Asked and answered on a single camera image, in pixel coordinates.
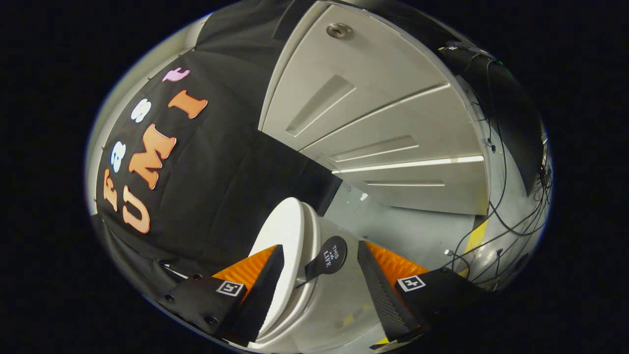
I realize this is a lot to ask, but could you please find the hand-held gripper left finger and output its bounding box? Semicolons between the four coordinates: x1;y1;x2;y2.
156;244;286;347

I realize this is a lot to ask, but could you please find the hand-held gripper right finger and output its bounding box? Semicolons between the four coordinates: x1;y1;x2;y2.
357;240;492;345

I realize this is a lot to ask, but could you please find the black round lid lifter tab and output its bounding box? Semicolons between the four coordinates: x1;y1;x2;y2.
295;236;348;289

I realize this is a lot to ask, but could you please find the white toilet lid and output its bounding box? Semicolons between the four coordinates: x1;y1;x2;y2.
248;197;306;340

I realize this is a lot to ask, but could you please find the white toilet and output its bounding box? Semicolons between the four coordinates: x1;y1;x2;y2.
248;201;381;352

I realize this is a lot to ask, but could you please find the black backdrop cloth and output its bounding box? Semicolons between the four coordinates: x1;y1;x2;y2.
90;0;343;315

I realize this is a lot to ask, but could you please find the white drawer cabinet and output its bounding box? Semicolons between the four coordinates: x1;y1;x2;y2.
258;0;492;217

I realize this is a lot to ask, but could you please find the bundle of black cables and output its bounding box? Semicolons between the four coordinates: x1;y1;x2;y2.
440;59;553;291

